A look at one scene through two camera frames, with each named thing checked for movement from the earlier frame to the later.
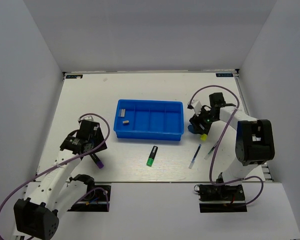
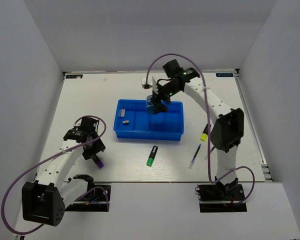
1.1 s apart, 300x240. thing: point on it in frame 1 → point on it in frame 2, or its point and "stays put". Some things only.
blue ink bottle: x=191 y=129 → x=150 y=105
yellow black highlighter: x=203 y=137 stays put
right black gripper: x=196 y=120 → x=157 y=97
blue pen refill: x=195 y=156 stays put
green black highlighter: x=152 y=156 stays put
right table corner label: x=224 y=74 stays put
